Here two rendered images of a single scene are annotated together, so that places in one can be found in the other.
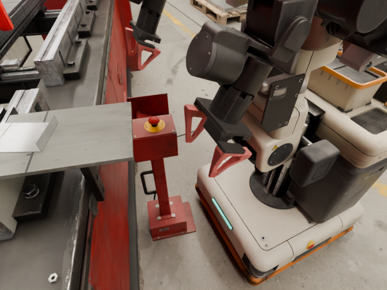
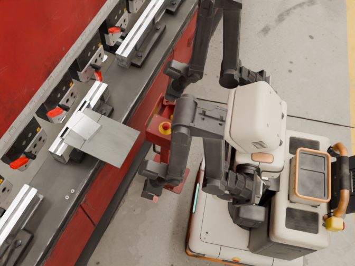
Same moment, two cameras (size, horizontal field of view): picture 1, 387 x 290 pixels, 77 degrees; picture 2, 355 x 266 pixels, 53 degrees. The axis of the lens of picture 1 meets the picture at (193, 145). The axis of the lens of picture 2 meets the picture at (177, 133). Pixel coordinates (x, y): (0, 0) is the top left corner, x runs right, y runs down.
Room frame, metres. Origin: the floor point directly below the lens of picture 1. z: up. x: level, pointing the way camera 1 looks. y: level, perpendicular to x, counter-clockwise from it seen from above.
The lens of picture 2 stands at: (-0.02, -0.31, 2.36)
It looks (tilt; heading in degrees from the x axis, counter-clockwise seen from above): 64 degrees down; 30
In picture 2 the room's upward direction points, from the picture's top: 7 degrees clockwise
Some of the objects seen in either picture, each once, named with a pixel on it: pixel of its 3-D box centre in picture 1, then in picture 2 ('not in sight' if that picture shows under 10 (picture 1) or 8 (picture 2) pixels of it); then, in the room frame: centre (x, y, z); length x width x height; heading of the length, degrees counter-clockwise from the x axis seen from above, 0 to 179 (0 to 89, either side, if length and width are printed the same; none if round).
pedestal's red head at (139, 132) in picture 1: (151, 123); (167, 122); (0.69, 0.16, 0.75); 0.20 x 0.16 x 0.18; 13
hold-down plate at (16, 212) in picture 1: (45, 161); (92, 132); (0.38, 0.36, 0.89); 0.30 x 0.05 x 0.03; 11
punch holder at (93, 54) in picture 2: not in sight; (82, 54); (0.51, 0.44, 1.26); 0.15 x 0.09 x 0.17; 11
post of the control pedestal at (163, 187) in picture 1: (160, 182); (166, 151); (0.69, 0.16, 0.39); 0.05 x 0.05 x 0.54; 13
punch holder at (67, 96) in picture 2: not in sight; (52, 94); (0.31, 0.40, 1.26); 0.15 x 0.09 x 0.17; 11
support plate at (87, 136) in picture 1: (66, 136); (102, 136); (0.36, 0.26, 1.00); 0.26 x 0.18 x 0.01; 101
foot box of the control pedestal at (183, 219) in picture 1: (171, 215); (168, 171); (0.70, 0.13, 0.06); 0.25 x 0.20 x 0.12; 103
